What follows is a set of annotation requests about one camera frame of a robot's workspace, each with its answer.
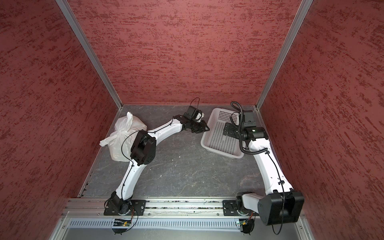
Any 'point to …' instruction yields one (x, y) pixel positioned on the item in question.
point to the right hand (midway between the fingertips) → (230, 133)
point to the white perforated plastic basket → (215, 141)
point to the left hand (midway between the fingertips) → (208, 131)
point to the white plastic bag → (119, 142)
